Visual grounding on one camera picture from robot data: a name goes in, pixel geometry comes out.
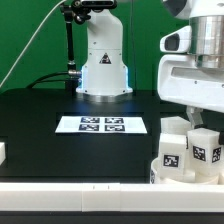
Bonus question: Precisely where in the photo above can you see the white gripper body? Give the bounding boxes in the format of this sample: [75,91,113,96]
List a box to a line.
[157,26,224,113]

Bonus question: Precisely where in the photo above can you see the white round stool seat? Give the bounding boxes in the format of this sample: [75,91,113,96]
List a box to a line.
[150,158,219,185]

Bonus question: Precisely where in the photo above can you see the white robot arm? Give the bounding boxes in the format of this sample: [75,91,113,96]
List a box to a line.
[76,0,224,126]

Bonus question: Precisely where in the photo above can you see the paper sheet with tags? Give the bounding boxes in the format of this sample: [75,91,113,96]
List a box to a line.
[55,116,147,134]

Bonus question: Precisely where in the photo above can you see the white block at left edge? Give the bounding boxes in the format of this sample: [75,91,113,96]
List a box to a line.
[0,142,6,165]

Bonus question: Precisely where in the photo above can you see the black camera stand pole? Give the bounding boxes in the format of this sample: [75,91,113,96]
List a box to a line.
[60,0,117,93]

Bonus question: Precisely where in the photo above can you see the white front fence rail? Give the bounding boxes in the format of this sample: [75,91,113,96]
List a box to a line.
[0,183,224,212]

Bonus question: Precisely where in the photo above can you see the black cables on table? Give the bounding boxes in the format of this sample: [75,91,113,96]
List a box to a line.
[25,71,78,90]

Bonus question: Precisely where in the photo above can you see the white cable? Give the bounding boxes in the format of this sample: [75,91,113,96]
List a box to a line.
[0,0,68,89]

